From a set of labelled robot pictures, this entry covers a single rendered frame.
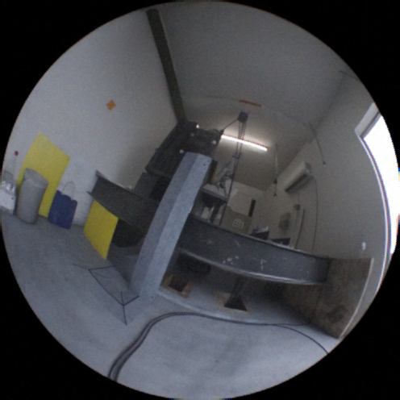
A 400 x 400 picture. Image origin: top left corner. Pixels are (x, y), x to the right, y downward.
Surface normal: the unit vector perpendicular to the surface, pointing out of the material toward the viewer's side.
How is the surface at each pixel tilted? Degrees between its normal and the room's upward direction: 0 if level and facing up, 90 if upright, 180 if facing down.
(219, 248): 90
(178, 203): 90
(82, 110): 90
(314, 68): 180
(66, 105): 90
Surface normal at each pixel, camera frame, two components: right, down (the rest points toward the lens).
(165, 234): 0.10, -0.25
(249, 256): -0.11, -0.32
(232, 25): -0.37, 0.89
